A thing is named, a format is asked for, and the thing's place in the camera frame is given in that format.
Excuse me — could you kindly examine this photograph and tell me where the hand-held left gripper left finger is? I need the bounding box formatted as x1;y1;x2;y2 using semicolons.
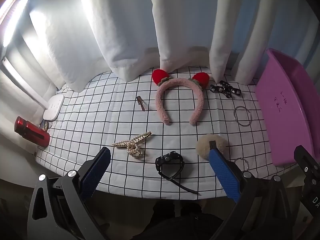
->
27;147;112;240

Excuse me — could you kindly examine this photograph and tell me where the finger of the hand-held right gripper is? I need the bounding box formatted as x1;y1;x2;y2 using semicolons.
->
294;145;320;181

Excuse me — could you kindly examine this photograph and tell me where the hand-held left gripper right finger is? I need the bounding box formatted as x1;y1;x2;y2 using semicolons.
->
209;148;293;240

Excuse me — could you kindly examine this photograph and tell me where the silver bangle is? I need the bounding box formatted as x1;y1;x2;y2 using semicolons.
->
234;106;252;127

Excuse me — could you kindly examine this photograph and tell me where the pink plastic basin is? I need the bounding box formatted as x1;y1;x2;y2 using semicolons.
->
255;48;320;167

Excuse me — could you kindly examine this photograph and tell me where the beige fluffy pom-pom clip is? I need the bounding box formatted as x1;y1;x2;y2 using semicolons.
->
196;134;229;161

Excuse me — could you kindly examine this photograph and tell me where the gold pearl hair claw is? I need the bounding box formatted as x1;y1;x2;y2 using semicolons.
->
112;131;152;159

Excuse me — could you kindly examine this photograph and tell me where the white checked tablecloth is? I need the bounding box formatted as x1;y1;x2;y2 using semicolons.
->
35;66;300;200

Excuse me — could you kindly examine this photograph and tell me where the black wristwatch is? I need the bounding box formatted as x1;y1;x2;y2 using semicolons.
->
155;151;199;195

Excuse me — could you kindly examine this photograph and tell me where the white flat device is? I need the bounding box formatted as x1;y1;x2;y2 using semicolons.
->
43;95;65;122

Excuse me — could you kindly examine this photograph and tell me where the red metal bottle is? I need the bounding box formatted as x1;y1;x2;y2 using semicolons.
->
14;116;50;148

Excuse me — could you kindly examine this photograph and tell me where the brown hair clip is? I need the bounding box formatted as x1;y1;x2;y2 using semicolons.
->
136;95;146;112

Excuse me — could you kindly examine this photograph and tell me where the pink fluffy strawberry headband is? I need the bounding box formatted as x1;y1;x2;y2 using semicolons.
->
152;69;209;126

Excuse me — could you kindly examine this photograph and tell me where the white curtain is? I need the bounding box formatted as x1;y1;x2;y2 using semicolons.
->
25;0;320;93

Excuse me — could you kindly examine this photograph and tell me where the small silver ring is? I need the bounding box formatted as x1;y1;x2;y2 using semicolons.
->
234;157;249;172

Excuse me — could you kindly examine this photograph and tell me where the black printed ribbon strap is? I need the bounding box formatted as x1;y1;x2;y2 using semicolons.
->
209;80;241;98

